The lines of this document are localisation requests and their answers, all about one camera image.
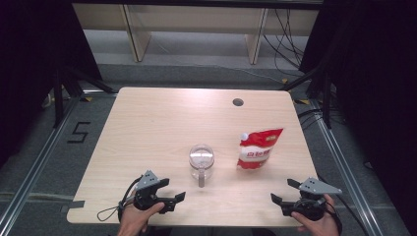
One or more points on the dark curtain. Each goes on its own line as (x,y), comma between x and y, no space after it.
(377,82)
(29,49)

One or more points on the metal floor rail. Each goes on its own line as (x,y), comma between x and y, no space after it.
(36,167)
(347,177)

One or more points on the beige wooden shelf unit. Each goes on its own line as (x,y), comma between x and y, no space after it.
(196,16)

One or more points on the dark grey tape strip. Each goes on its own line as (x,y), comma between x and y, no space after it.
(74,205)

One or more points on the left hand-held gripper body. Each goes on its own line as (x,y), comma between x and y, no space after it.
(144,196)

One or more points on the red and white spouted pouch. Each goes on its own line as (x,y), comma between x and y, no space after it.
(255,154)

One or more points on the clear jar with flip lid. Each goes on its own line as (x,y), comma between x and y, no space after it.
(201,159)

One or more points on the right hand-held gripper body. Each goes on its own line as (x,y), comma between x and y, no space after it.
(313,206)

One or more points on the black metal stand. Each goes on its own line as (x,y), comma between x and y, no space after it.
(58,98)
(326,98)

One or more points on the person's right hand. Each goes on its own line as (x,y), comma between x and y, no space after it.
(323,227)

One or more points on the person's left hand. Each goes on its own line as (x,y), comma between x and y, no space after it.
(134,221)

